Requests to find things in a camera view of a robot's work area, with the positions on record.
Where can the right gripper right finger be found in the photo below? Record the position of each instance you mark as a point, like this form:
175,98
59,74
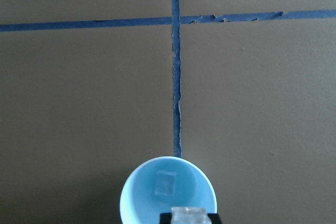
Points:
215,218

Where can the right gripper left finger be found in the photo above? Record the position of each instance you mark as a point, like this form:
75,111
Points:
165,218

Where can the clear ice cube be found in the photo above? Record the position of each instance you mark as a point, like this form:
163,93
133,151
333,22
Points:
187,215

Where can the light blue cup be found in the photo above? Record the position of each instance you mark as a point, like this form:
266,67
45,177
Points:
138,204

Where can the ice cube in cup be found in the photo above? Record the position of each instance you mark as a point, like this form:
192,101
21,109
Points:
165,183

